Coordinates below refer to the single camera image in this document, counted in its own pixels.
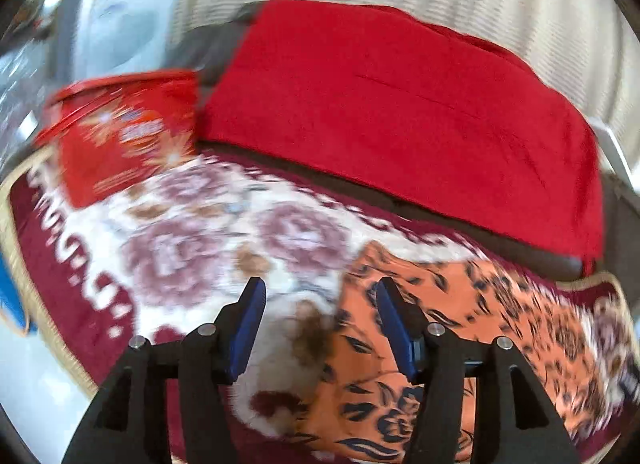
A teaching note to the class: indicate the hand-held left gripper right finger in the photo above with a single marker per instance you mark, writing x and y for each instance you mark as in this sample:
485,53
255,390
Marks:
395,324

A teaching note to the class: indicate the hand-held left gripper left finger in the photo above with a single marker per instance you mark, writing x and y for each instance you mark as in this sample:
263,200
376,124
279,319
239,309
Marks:
250,324

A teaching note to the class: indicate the orange floral garment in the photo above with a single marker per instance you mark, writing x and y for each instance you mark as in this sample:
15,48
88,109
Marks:
475,304

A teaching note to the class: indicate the maroon cream floral rug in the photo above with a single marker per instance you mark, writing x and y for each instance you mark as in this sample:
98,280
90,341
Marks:
200,244

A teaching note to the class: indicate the red printed box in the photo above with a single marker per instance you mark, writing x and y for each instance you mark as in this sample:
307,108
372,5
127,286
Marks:
120,153

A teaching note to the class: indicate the red blanket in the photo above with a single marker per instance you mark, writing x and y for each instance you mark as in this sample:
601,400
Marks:
400,108

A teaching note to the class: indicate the blue flat object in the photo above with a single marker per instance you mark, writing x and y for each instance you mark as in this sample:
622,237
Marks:
12,304

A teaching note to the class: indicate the white appliance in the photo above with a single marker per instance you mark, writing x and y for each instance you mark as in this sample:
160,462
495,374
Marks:
130,18

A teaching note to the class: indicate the white furniture frame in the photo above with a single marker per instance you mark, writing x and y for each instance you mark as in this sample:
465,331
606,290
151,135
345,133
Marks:
612,143

